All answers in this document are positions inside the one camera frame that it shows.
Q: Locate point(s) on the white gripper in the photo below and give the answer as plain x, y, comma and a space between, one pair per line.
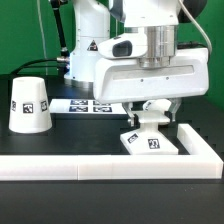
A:
122, 81

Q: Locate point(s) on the white L-shaped corner fence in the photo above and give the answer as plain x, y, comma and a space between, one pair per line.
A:
201, 162

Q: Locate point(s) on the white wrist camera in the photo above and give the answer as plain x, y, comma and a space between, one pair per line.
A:
127, 45

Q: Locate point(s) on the white marker tag plate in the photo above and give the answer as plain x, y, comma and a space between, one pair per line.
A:
84, 106

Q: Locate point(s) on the white lamp base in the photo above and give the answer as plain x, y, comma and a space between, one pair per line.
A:
147, 139

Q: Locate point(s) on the white lamp bulb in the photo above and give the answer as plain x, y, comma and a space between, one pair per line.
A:
161, 105

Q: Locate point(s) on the white lamp shade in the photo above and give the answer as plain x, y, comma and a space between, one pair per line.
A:
29, 109

